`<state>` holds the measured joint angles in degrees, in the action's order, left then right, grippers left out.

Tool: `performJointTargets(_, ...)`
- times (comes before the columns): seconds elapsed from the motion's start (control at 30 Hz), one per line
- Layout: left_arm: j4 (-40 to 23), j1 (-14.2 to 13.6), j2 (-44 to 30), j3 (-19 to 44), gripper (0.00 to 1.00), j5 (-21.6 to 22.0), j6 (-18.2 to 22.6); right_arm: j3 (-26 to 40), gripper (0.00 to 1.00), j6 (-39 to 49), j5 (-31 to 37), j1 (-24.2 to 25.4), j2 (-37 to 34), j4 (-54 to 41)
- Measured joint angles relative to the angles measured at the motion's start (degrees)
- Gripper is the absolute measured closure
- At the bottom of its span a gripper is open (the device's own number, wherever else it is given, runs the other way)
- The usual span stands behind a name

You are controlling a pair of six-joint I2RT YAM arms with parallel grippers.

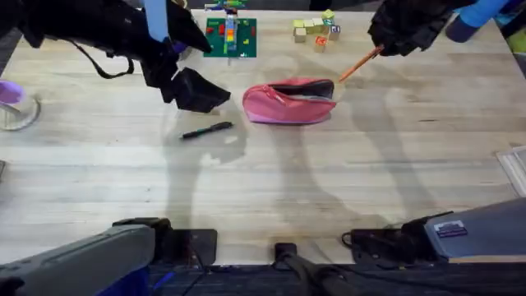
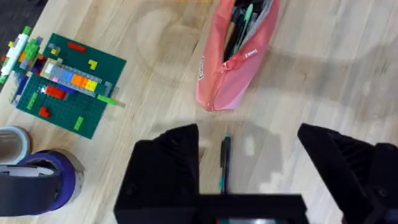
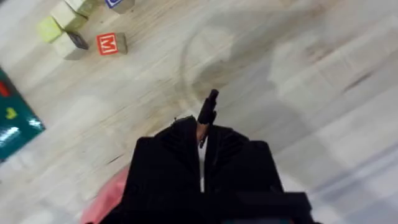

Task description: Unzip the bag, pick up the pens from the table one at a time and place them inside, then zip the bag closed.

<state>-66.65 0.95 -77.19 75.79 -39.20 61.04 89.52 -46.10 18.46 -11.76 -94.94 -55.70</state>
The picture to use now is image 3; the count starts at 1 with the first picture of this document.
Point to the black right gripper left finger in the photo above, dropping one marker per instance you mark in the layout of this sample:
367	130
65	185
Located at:
164	174

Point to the green board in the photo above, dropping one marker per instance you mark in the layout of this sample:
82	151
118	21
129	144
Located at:
17	133

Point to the pink zip bag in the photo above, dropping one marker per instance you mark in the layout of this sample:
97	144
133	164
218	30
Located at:
105	199

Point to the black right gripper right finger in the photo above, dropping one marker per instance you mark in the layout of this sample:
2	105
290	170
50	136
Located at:
239	168

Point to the heap of wooden letter blocks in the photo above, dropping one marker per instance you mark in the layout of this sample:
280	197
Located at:
66	17

